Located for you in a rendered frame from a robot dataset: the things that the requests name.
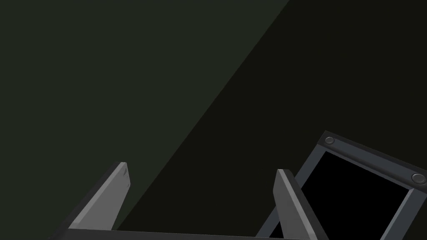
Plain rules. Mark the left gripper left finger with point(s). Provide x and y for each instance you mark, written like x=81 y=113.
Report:
x=103 y=203

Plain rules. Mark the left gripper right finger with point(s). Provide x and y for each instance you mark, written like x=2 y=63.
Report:
x=295 y=210

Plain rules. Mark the grey oven with dark window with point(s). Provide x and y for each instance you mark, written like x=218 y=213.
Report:
x=357 y=196

